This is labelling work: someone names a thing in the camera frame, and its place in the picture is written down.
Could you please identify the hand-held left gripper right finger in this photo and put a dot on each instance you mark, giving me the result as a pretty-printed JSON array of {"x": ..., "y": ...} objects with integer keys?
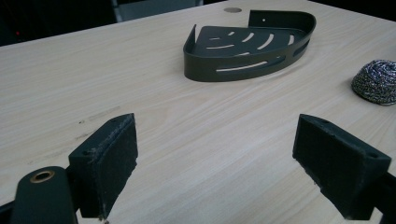
[{"x": 339, "y": 168}]

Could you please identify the round grey table hole cap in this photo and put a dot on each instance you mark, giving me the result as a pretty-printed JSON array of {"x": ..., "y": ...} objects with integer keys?
[{"x": 232, "y": 10}]

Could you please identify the steel wool scouring ball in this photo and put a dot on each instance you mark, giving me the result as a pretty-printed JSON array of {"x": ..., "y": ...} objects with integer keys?
[{"x": 376, "y": 82}]

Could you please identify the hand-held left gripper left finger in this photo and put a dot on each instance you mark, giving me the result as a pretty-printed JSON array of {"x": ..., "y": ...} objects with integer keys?
[{"x": 104, "y": 169}]

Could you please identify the black metal corner shelf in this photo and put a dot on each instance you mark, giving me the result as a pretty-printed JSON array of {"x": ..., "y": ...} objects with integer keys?
[{"x": 249, "y": 46}]

